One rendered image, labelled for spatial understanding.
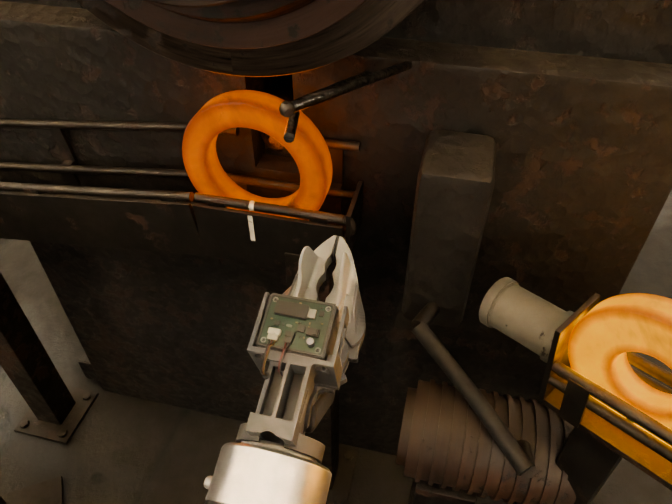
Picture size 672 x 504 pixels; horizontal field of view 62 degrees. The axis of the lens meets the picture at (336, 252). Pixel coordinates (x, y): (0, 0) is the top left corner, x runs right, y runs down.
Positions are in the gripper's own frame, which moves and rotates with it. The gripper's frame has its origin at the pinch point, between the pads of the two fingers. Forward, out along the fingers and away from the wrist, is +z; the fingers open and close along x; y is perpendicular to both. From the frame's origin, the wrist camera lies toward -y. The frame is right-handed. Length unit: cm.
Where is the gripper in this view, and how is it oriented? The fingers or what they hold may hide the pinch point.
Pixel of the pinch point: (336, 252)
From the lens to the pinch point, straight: 55.8
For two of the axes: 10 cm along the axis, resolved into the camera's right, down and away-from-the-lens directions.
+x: -9.7, -1.6, 1.7
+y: -0.7, -4.9, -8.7
